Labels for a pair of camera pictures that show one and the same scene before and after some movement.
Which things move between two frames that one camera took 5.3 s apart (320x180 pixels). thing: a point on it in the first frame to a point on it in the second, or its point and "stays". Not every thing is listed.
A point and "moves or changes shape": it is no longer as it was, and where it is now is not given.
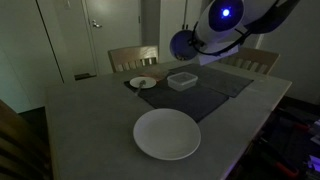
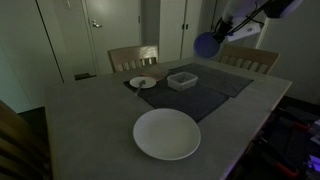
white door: [111, 25] stays
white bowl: [180, 47] moves or changes shape
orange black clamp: [276, 156] stays
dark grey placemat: [226, 83] stays
